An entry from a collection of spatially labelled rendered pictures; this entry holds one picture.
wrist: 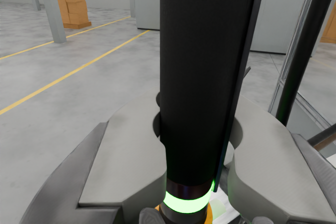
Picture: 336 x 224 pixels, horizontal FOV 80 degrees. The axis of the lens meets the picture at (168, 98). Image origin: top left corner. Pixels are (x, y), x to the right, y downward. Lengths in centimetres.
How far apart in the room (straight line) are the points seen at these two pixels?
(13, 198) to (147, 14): 667
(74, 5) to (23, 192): 700
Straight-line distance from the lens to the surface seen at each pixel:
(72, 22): 857
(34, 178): 232
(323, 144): 32
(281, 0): 572
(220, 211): 20
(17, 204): 219
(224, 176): 61
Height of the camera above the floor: 158
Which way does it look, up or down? 30 degrees down
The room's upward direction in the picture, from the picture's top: 1 degrees clockwise
